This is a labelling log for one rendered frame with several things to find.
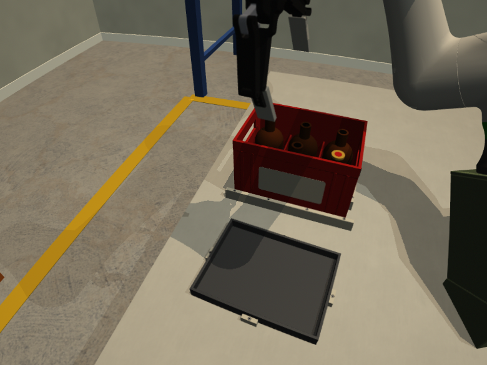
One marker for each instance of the brown glass bottle with blue label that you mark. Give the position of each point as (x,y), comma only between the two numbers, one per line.
(337,156)

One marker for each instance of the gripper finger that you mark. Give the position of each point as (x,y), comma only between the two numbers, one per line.
(253,54)
(298,23)

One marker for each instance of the red plastic crate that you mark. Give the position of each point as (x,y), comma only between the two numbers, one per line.
(303,180)

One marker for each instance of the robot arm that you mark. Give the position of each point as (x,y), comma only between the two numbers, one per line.
(432,69)

